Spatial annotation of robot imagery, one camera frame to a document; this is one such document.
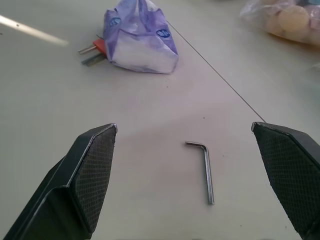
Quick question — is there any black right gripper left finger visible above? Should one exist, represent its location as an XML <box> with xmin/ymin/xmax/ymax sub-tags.
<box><xmin>0</xmin><ymin>123</ymin><xmax>118</xmax><ymax>240</ymax></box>

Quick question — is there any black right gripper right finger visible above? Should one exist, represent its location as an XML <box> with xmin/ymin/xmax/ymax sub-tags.
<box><xmin>250</xmin><ymin>121</ymin><xmax>320</xmax><ymax>240</ymax></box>

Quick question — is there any silver hex key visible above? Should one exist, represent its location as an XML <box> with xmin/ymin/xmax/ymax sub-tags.
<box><xmin>184</xmin><ymin>141</ymin><xmax>215</xmax><ymax>206</ymax></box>

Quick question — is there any thin metal rod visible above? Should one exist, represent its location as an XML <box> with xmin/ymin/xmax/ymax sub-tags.
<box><xmin>77</xmin><ymin>45</ymin><xmax>96</xmax><ymax>55</ymax></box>

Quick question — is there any red plastic tool handle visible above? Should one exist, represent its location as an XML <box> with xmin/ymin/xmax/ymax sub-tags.
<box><xmin>92</xmin><ymin>39</ymin><xmax>107</xmax><ymax>54</ymax></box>

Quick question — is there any clear bag of pastel balls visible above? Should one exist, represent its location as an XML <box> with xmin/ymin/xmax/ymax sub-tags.
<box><xmin>239</xmin><ymin>0</ymin><xmax>320</xmax><ymax>46</ymax></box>

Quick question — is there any purple and white plastic bag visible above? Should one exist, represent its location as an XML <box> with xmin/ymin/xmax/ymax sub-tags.
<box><xmin>103</xmin><ymin>0</ymin><xmax>180</xmax><ymax>75</ymax></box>

